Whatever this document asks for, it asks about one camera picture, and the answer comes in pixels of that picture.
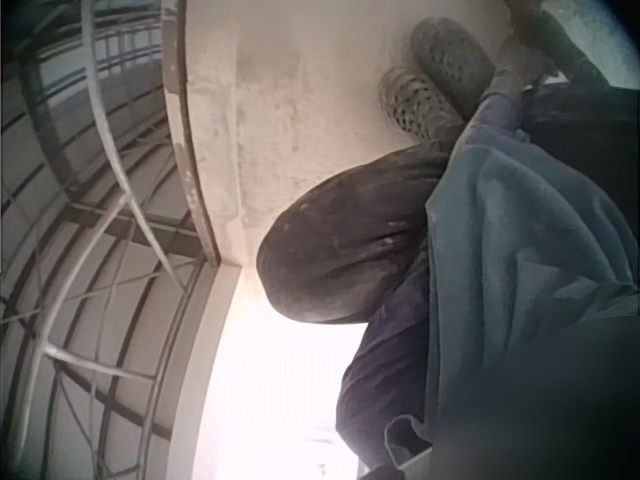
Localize person's legs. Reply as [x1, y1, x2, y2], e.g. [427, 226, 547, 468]
[256, 16, 640, 472]

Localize grey metal scaffold frame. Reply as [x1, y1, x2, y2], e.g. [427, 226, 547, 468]
[0, 0, 222, 480]

